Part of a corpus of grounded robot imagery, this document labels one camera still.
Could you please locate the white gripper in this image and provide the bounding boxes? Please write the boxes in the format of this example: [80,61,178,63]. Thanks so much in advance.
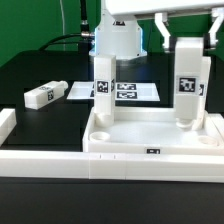
[105,0,224,53]

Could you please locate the white desk top tray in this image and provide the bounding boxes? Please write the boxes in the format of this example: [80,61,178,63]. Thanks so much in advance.
[83,107,224,156]

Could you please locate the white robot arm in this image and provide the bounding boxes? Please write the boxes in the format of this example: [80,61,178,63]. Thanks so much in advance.
[90,0,224,60]

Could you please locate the marker tag sheet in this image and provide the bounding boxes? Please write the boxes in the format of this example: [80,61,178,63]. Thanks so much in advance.
[67,81,160,102]

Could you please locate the white right fence block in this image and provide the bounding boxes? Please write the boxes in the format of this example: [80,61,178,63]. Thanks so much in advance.
[210,114,224,139]

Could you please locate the white fence block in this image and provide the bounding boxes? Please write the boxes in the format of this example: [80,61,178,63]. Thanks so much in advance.
[0,108,17,146]
[210,114,224,139]

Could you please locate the white front fence bar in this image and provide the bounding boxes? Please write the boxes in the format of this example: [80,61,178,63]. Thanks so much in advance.
[0,150,224,183]

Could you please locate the white left fence block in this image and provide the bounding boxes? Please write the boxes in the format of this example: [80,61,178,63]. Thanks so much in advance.
[0,108,17,146]

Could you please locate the black cable with connector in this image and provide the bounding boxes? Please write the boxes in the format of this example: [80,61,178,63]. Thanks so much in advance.
[38,0,97,52]

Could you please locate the white thin cable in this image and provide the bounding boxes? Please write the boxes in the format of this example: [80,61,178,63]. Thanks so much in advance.
[59,0,67,52]

